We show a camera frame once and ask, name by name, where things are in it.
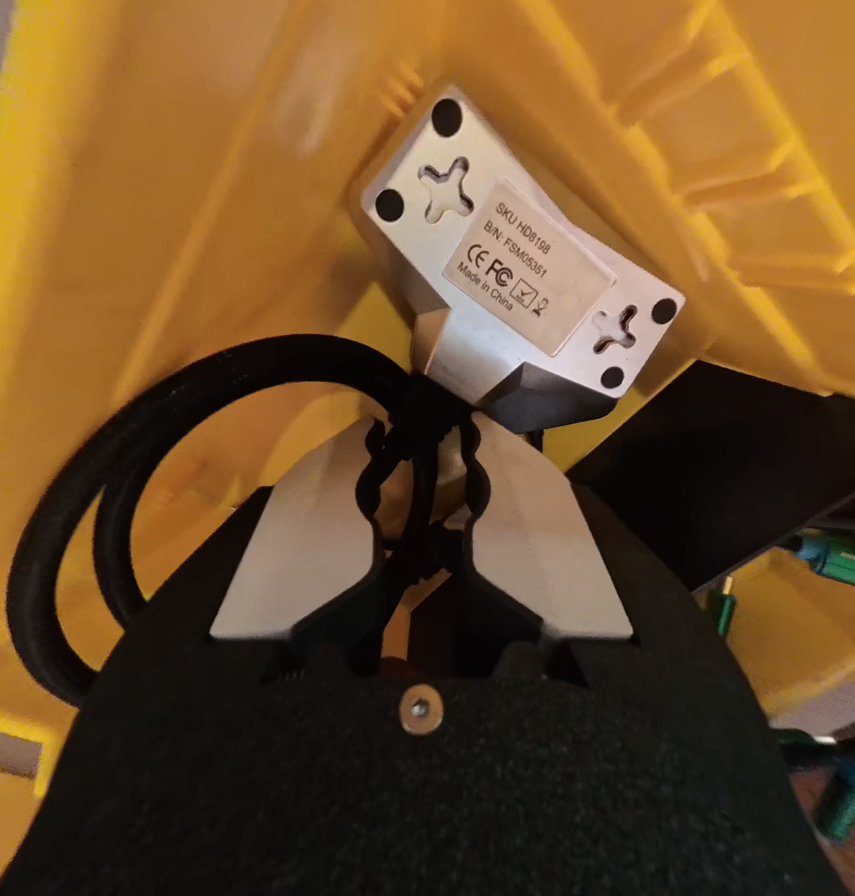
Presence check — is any black hdmi switch with cable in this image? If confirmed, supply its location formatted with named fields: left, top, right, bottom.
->
left=8, top=84, right=687, bottom=708

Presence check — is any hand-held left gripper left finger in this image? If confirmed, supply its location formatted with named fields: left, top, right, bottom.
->
left=211, top=420, right=386, bottom=648

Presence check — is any black bin divider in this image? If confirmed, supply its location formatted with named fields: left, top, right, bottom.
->
left=575, top=362, right=855, bottom=592

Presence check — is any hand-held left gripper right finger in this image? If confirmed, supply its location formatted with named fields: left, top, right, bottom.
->
left=463, top=418, right=634, bottom=648

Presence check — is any yellow plastic bin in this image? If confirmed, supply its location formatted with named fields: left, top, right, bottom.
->
left=0, top=0, right=855, bottom=799

